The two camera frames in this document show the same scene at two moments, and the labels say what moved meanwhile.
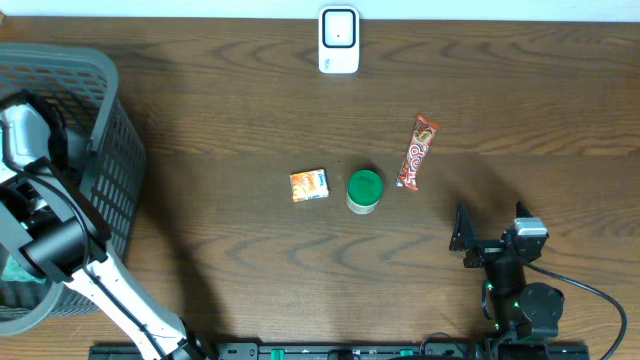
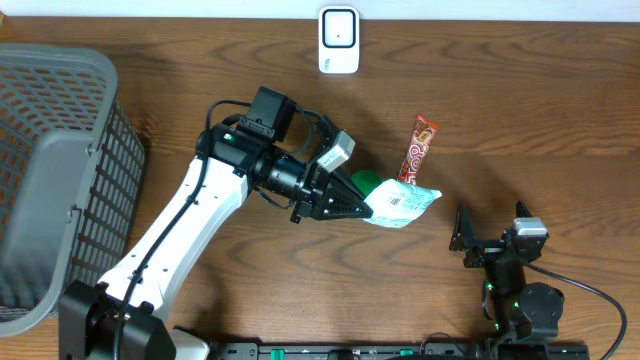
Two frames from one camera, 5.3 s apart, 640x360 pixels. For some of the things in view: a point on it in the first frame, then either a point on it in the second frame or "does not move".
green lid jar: (365, 188) does not move
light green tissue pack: (14, 271) → (396, 204)
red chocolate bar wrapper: (417, 151) does not move
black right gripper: (464, 240) does not move
